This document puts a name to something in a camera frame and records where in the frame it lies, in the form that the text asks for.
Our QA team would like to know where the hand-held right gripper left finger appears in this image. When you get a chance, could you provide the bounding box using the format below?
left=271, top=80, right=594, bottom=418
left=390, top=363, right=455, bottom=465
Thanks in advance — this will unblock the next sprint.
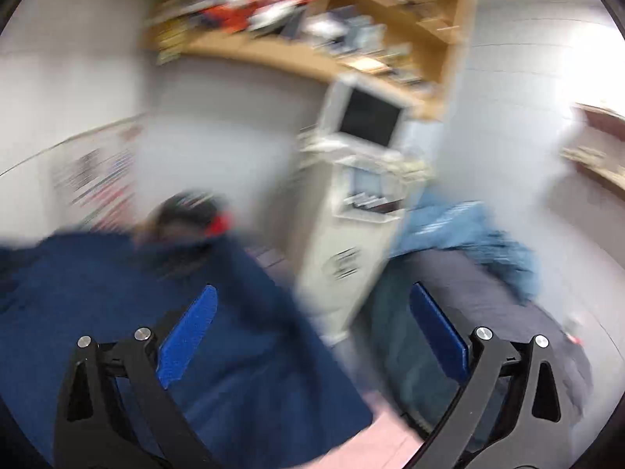
left=53, top=284, right=219, bottom=469

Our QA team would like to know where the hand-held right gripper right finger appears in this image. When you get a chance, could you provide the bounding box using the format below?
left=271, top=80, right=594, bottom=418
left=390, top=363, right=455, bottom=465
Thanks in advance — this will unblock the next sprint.
left=409, top=281, right=572, bottom=469

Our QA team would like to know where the navy blue sweatshirt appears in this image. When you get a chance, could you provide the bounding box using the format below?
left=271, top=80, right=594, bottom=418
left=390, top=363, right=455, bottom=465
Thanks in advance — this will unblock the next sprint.
left=0, top=231, right=375, bottom=469

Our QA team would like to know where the grey padded jacket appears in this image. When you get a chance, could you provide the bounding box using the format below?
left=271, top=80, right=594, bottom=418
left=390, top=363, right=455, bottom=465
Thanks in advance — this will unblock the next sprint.
left=365, top=248, right=595, bottom=445

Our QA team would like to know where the light blue jacket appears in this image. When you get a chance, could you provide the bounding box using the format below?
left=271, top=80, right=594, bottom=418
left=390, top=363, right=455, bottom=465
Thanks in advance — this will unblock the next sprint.
left=389, top=190, right=542, bottom=304

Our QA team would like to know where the red floral cloth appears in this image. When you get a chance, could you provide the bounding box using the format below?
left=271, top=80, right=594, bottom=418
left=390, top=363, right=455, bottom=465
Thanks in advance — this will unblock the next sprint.
left=206, top=211, right=231, bottom=238

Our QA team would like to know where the black knit sweater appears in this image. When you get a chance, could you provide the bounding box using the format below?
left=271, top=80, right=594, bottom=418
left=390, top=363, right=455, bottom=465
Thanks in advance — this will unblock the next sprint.
left=133, top=192, right=234, bottom=251

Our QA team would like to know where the pink polka dot bed sheet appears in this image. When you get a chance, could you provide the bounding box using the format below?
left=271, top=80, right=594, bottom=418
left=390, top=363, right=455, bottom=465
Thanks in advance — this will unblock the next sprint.
left=300, top=401, right=427, bottom=469

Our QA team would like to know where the white kiosk cabinet with screen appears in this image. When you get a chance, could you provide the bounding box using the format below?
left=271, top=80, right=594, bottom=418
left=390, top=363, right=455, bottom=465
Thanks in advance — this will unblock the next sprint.
left=292, top=71, right=436, bottom=347

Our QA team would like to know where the large wooden shelf unit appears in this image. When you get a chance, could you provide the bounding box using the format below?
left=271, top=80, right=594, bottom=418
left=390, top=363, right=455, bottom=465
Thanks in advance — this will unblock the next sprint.
left=141, top=0, right=478, bottom=122

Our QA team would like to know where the wall poster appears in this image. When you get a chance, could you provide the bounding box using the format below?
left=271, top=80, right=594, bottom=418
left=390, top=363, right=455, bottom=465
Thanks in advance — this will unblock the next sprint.
left=50, top=126, right=143, bottom=231

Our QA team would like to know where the wooden wall shelf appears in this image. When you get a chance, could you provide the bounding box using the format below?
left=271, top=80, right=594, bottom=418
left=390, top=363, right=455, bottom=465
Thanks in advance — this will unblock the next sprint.
left=561, top=102, right=625, bottom=192

